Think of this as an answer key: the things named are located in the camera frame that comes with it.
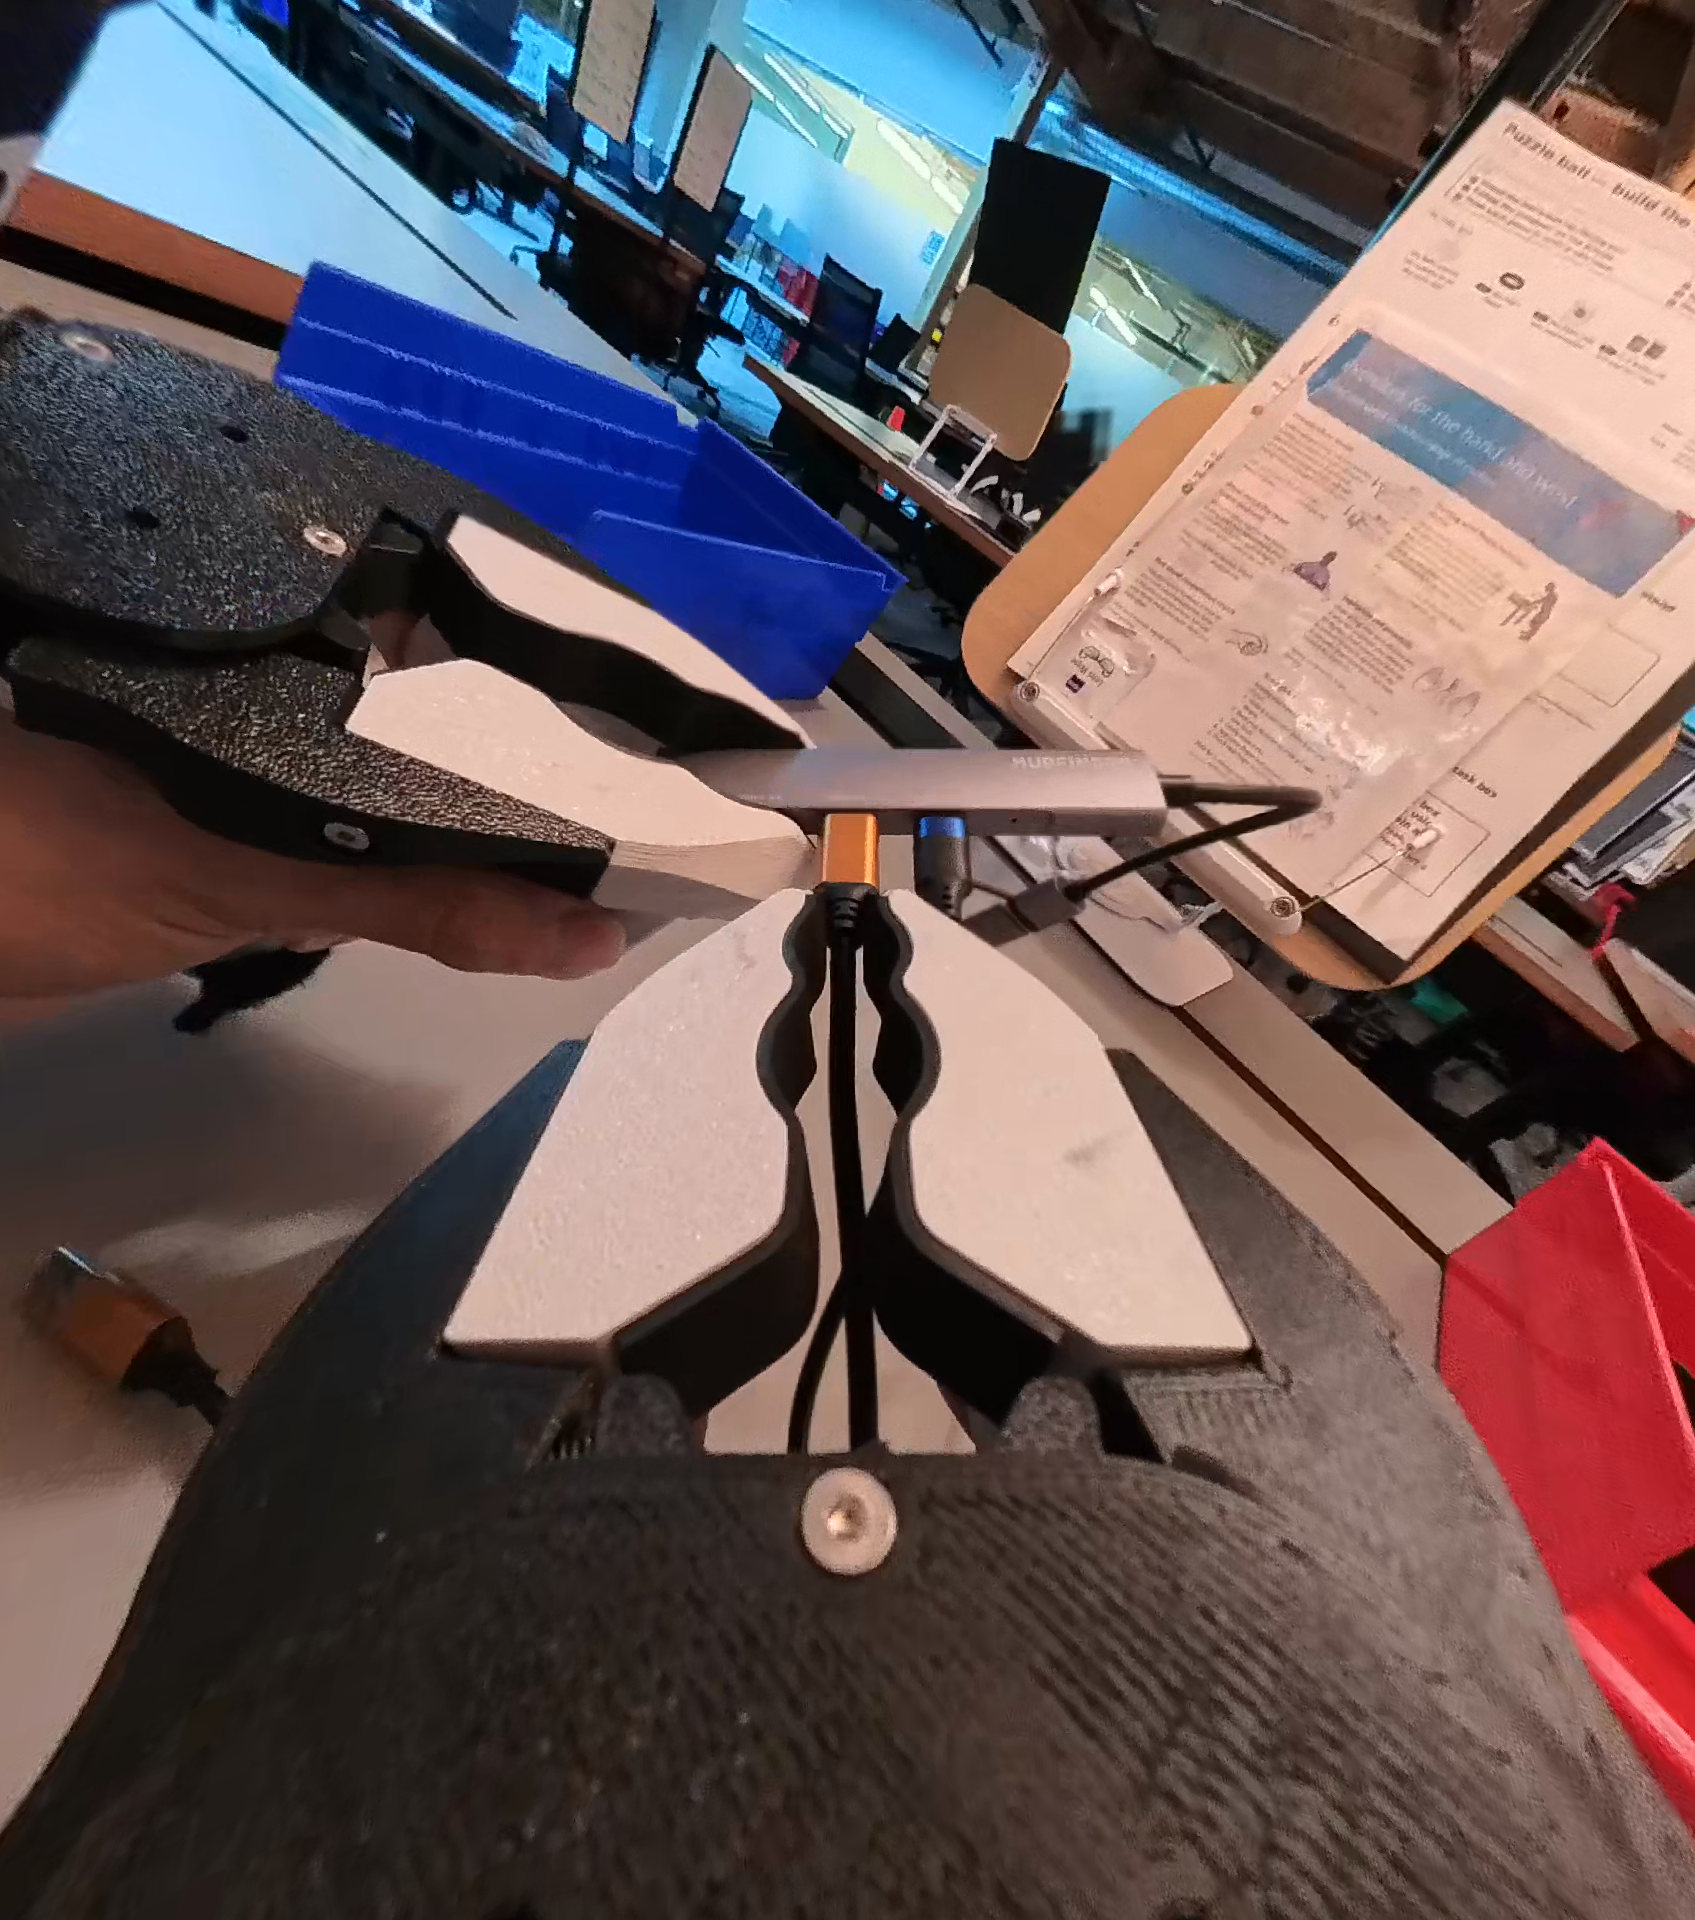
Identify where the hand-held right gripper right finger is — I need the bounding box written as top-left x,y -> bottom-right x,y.
870,889 -> 1258,1420

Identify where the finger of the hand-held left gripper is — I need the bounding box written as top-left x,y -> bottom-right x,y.
428,515 -> 814,757
345,657 -> 822,921

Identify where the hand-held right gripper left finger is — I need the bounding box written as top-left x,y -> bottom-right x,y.
446,889 -> 822,1413

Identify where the blue plastic bin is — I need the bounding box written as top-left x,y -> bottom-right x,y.
275,263 -> 910,704

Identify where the orange-plug black cable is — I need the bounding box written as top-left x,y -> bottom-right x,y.
23,811 -> 886,1459

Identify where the silver USB hub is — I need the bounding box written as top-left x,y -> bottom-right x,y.
690,746 -> 1174,841

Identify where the red plastic bin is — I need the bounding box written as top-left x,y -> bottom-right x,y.
1440,1141 -> 1695,1920

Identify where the grey desk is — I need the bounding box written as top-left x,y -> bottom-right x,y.
0,631 -> 1516,1920

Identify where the person's left hand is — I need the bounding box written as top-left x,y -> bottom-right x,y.
0,697 -> 630,1027

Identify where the grey wood-edged table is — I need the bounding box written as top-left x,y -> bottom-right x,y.
15,0 -> 646,397

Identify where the small wooden document stand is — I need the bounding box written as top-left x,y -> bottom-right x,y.
908,285 -> 1074,498

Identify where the white board on stand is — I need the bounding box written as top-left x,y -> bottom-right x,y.
570,0 -> 658,145
674,44 -> 758,212

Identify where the black monitor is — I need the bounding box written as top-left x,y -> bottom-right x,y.
968,139 -> 1114,343

